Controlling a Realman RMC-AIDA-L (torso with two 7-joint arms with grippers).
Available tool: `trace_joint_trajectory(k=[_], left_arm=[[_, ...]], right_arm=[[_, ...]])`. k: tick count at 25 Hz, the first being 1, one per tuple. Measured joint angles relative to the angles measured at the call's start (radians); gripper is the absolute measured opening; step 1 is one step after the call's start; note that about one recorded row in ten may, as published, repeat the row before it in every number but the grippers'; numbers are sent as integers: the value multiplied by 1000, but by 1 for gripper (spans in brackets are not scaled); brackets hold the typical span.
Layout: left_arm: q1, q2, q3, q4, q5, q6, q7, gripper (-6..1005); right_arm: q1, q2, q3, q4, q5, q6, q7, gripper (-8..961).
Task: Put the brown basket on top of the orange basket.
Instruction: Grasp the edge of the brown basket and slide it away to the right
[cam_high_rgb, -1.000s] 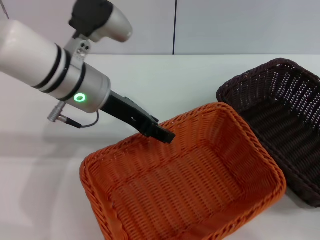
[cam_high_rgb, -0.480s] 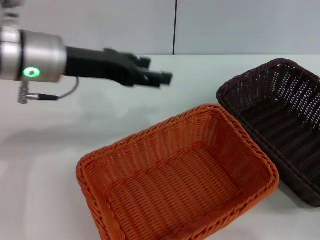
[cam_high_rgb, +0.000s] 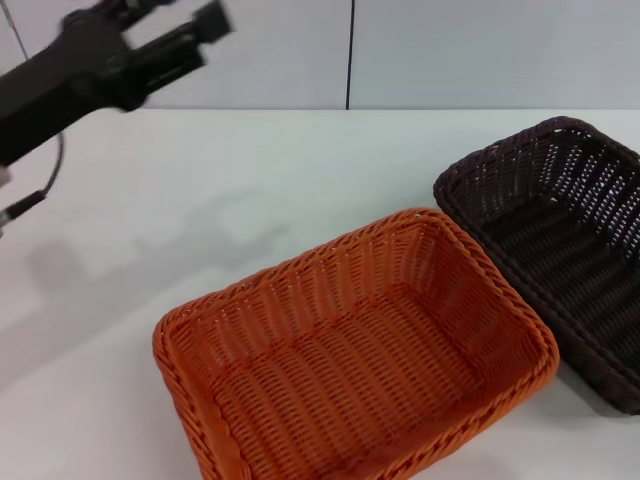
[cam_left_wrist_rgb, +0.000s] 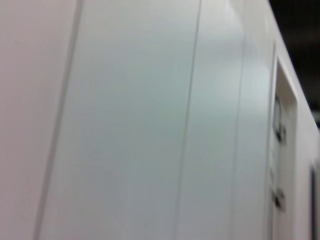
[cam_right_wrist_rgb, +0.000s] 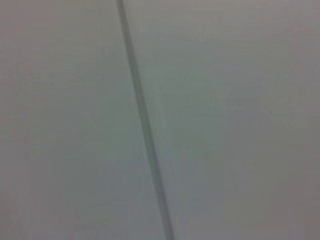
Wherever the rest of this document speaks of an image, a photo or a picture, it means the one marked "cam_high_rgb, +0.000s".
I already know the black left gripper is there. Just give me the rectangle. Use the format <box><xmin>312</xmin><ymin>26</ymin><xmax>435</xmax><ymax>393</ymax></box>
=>
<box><xmin>0</xmin><ymin>0</ymin><xmax>237</xmax><ymax>167</ymax></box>

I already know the orange woven plastic basket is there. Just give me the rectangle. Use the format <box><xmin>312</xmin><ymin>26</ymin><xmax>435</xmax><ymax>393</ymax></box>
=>
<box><xmin>151</xmin><ymin>207</ymin><xmax>561</xmax><ymax>480</ymax></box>

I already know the dark brown woven basket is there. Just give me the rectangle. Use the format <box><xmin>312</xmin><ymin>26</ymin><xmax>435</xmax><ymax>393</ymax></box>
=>
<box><xmin>432</xmin><ymin>115</ymin><xmax>640</xmax><ymax>417</ymax></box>

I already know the grey wrist cable with connector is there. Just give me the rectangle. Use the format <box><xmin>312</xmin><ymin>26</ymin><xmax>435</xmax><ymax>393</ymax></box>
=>
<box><xmin>0</xmin><ymin>130</ymin><xmax>68</xmax><ymax>227</ymax></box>

